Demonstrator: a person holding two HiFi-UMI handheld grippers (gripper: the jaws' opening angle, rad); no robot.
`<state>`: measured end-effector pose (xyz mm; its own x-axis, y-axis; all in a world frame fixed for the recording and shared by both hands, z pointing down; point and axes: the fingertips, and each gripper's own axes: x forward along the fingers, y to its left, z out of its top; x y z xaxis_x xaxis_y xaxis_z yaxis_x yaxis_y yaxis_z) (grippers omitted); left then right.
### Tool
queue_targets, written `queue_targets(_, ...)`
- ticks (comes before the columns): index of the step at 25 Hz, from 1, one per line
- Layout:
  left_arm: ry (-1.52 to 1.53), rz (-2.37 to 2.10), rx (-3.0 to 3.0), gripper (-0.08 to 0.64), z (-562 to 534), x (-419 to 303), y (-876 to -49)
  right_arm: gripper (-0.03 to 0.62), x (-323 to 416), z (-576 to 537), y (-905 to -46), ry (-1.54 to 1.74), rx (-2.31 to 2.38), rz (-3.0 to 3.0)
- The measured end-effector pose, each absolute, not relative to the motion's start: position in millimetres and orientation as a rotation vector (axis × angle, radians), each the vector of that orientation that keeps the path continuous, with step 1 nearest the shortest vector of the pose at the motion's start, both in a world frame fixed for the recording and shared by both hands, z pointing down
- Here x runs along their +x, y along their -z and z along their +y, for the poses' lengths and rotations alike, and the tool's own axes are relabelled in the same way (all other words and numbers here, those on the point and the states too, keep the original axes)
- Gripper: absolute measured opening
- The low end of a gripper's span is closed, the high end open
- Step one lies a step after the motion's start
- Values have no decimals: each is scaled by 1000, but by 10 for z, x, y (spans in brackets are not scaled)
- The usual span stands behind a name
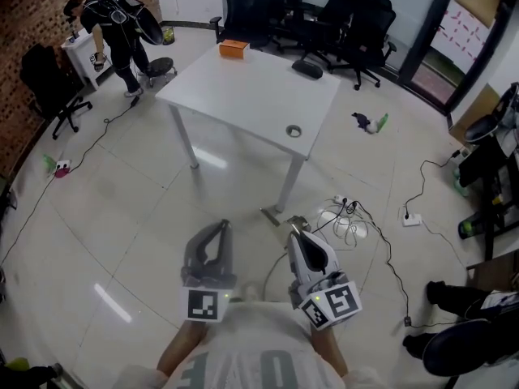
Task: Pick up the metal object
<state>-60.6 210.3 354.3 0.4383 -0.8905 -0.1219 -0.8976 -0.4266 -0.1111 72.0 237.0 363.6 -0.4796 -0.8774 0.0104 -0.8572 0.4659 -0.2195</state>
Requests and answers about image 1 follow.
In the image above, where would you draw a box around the black round backpack rig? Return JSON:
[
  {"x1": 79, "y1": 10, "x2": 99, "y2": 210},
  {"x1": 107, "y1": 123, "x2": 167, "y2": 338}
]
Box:
[{"x1": 103, "y1": 0, "x2": 165, "y2": 47}]

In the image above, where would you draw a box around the person's right forearm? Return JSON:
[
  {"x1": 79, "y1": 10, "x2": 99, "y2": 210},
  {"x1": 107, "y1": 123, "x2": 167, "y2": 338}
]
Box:
[{"x1": 309, "y1": 323, "x2": 350, "y2": 378}]

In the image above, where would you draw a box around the thin black floor cable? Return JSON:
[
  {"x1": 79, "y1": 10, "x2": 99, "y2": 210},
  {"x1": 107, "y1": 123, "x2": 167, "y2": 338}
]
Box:
[{"x1": 0, "y1": 95, "x2": 141, "y2": 267}]

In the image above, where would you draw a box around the black oblong case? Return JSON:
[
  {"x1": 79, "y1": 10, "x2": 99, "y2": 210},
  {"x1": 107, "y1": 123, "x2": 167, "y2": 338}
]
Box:
[{"x1": 291, "y1": 59, "x2": 324, "y2": 79}]

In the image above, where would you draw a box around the long black cable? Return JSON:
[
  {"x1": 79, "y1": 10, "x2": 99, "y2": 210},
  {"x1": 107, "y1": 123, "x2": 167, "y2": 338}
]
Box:
[{"x1": 307, "y1": 200, "x2": 411, "y2": 319}]

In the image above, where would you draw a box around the small grey-brown metal piece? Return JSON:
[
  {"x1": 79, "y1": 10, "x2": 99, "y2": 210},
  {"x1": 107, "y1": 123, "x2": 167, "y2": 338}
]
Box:
[{"x1": 285, "y1": 215, "x2": 312, "y2": 234}]

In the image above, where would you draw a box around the black chair seat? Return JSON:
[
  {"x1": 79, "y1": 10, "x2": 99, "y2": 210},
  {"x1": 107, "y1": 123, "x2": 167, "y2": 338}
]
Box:
[{"x1": 421, "y1": 318, "x2": 519, "y2": 377}]

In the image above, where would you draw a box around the white low cabinet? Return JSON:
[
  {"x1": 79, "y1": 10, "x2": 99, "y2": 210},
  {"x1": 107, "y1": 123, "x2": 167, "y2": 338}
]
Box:
[{"x1": 60, "y1": 28, "x2": 109, "y2": 92}]

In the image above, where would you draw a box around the black office chair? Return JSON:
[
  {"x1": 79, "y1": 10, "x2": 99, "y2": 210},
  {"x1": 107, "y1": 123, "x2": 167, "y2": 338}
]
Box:
[
  {"x1": 327, "y1": 0, "x2": 398, "y2": 92},
  {"x1": 19, "y1": 43, "x2": 93, "y2": 140},
  {"x1": 302, "y1": 0, "x2": 360, "y2": 71},
  {"x1": 209, "y1": 0, "x2": 281, "y2": 53}
]

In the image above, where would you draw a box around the black round wheeled stool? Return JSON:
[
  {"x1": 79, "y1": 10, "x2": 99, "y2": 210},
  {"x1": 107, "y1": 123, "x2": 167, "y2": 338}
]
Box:
[{"x1": 144, "y1": 57, "x2": 178, "y2": 89}]

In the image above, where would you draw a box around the black equipment rack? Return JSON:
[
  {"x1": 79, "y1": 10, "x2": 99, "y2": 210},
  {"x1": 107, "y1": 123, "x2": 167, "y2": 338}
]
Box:
[{"x1": 457, "y1": 82, "x2": 519, "y2": 261}]

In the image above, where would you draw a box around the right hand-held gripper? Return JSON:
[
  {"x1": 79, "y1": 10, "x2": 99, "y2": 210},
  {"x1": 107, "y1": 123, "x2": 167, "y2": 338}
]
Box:
[{"x1": 285, "y1": 227, "x2": 364, "y2": 331}]

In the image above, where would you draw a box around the brown cardboard box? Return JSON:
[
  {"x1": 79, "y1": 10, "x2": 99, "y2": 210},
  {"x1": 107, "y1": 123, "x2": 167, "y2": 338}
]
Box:
[{"x1": 448, "y1": 83, "x2": 502, "y2": 142}]

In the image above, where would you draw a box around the person's white printed shirt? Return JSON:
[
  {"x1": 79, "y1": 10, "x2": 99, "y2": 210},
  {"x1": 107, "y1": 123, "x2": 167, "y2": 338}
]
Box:
[{"x1": 116, "y1": 299, "x2": 392, "y2": 389}]

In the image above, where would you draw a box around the white rectangular table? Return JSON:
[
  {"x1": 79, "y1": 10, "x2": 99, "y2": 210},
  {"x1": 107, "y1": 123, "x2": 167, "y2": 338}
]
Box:
[{"x1": 155, "y1": 41, "x2": 343, "y2": 214}]

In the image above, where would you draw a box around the tangled white cable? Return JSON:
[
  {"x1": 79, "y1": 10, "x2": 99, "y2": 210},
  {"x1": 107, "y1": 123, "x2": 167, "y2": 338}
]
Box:
[{"x1": 314, "y1": 200, "x2": 376, "y2": 247}]

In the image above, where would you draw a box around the silver metal object bar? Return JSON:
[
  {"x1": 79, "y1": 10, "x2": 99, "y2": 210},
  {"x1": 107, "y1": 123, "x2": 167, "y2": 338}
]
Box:
[{"x1": 260, "y1": 207, "x2": 281, "y2": 229}]

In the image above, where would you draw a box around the white board with red marks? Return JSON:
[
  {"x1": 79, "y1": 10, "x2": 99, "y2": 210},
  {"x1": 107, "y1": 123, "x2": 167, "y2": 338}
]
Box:
[{"x1": 439, "y1": 0, "x2": 500, "y2": 62}]

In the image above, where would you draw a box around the person's left forearm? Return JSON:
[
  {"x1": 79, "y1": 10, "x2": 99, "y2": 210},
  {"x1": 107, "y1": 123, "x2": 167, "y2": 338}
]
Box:
[{"x1": 156, "y1": 318, "x2": 212, "y2": 380}]

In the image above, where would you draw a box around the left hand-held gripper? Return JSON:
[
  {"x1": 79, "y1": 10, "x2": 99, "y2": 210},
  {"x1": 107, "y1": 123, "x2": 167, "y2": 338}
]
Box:
[{"x1": 179, "y1": 219, "x2": 238, "y2": 323}]

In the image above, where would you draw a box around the orange box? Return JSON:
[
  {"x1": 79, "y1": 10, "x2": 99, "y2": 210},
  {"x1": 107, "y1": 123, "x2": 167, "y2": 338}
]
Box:
[{"x1": 218, "y1": 40, "x2": 251, "y2": 59}]

